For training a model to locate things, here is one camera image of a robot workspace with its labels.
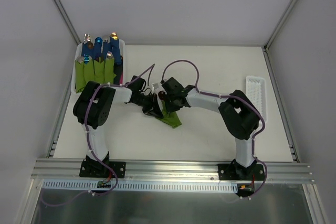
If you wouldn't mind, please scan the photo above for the iridescent spoon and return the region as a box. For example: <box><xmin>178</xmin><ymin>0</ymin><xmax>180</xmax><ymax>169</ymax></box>
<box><xmin>158</xmin><ymin>91</ymin><xmax>166</xmax><ymax>100</ymax></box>

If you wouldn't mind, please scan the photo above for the green paper napkin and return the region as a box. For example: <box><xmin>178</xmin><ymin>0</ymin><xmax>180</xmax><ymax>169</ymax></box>
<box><xmin>158</xmin><ymin>106</ymin><xmax>182</xmax><ymax>129</ymax></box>

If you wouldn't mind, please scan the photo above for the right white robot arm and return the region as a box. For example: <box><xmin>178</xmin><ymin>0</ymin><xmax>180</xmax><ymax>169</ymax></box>
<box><xmin>159</xmin><ymin>78</ymin><xmax>262</xmax><ymax>180</ymax></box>

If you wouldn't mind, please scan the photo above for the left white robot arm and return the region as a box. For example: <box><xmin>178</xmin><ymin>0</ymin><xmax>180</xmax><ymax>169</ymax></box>
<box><xmin>73</xmin><ymin>76</ymin><xmax>163</xmax><ymax>178</ymax></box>

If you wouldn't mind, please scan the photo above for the green napkin roll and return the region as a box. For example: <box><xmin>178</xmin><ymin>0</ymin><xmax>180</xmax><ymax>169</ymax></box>
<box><xmin>104</xmin><ymin>51</ymin><xmax>116</xmax><ymax>84</ymax></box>
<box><xmin>83</xmin><ymin>54</ymin><xmax>95</xmax><ymax>83</ymax></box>
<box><xmin>93</xmin><ymin>60</ymin><xmax>105</xmax><ymax>84</ymax></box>
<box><xmin>75</xmin><ymin>56</ymin><xmax>86</xmax><ymax>93</ymax></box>

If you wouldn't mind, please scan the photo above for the blue napkin roll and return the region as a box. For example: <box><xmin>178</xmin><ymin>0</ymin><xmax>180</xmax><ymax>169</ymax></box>
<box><xmin>81</xmin><ymin>34</ymin><xmax>94</xmax><ymax>57</ymax></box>
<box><xmin>110</xmin><ymin>32</ymin><xmax>122</xmax><ymax>66</ymax></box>
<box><xmin>92</xmin><ymin>37</ymin><xmax>103</xmax><ymax>62</ymax></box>
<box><xmin>102</xmin><ymin>36</ymin><xmax>112</xmax><ymax>60</ymax></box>

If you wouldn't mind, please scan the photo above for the white basket of rolls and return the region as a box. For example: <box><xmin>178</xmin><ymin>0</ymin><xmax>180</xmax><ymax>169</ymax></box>
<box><xmin>70</xmin><ymin>39</ymin><xmax>127</xmax><ymax>97</ymax></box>

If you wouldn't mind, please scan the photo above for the white utensil tray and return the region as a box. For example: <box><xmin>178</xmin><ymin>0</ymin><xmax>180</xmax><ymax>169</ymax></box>
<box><xmin>245</xmin><ymin>76</ymin><xmax>268</xmax><ymax>123</ymax></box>

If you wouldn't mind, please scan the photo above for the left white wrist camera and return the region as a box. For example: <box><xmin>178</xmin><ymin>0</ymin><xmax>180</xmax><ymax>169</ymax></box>
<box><xmin>152</xmin><ymin>83</ymin><xmax>160</xmax><ymax>90</ymax></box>

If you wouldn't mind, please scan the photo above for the white slotted cable duct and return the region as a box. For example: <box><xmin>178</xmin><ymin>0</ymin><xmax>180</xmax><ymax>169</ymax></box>
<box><xmin>41</xmin><ymin>179</ymin><xmax>238</xmax><ymax>194</ymax></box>

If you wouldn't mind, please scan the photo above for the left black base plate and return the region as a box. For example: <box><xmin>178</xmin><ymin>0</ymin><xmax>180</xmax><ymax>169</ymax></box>
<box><xmin>79</xmin><ymin>158</ymin><xmax>126</xmax><ymax>178</ymax></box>

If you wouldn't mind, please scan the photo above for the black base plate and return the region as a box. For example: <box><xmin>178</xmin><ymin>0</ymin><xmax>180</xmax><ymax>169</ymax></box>
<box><xmin>217</xmin><ymin>162</ymin><xmax>265</xmax><ymax>181</ymax></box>
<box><xmin>79</xmin><ymin>158</ymin><xmax>126</xmax><ymax>178</ymax></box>

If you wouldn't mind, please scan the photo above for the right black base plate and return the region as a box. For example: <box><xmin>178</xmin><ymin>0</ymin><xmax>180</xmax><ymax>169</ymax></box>
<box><xmin>217</xmin><ymin>162</ymin><xmax>265</xmax><ymax>181</ymax></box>

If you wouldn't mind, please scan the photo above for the aluminium mounting rail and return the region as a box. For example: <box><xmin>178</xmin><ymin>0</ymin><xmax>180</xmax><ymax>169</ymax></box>
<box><xmin>31</xmin><ymin>158</ymin><xmax>316</xmax><ymax>184</ymax></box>

